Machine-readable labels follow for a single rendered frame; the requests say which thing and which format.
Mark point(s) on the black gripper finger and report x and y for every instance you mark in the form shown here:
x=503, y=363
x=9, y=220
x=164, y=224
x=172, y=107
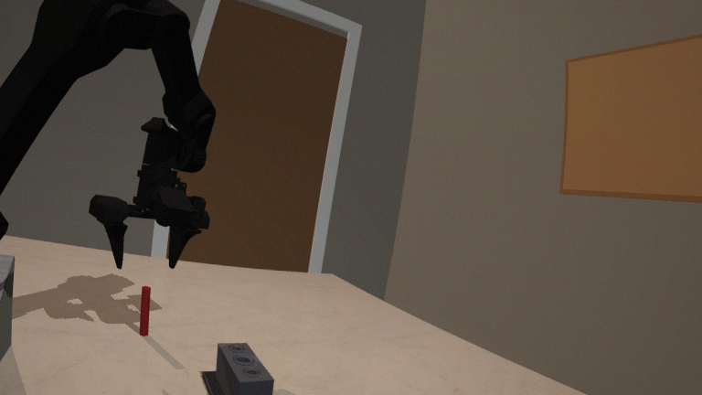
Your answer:
x=178, y=239
x=115, y=234

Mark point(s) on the red peg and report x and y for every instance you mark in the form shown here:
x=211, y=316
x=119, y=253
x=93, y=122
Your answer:
x=144, y=322

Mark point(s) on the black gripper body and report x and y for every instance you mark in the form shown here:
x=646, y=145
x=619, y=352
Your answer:
x=115, y=210

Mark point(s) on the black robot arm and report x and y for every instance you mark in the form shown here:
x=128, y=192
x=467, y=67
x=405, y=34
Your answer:
x=73, y=38

